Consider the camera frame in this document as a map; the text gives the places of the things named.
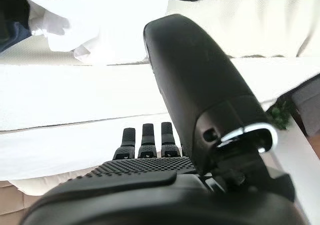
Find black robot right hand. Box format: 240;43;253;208
21;14;312;225

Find brown tufted headboard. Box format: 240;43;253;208
0;178;36;218

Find white duvet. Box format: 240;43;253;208
0;57;320;193

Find green potted plant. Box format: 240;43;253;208
266;97;296;131

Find beige bed cover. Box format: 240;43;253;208
0;0;320;106

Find dark wooden furniture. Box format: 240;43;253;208
289;81;320;138

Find blue shorts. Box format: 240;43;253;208
0;22;30;54

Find white garment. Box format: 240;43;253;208
13;0;183;61

